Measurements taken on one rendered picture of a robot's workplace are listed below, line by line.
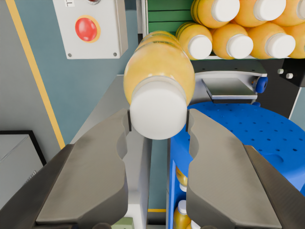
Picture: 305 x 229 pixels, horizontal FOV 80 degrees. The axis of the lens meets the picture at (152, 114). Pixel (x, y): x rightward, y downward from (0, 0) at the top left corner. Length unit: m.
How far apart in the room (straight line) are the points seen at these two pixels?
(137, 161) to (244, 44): 0.46
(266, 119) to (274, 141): 0.09
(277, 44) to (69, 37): 0.36
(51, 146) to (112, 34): 1.91
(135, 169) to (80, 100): 1.22
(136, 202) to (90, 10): 0.43
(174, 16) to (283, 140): 0.38
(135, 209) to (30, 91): 1.58
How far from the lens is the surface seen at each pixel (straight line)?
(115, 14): 0.35
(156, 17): 0.54
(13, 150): 1.95
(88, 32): 0.35
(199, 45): 0.36
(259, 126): 0.47
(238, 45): 0.37
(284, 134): 0.47
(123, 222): 0.56
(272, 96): 1.63
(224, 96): 0.45
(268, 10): 0.38
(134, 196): 0.53
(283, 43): 0.41
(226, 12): 0.36
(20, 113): 2.11
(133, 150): 0.68
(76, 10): 0.37
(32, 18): 1.71
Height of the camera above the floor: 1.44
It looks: 60 degrees down
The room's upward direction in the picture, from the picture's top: 175 degrees counter-clockwise
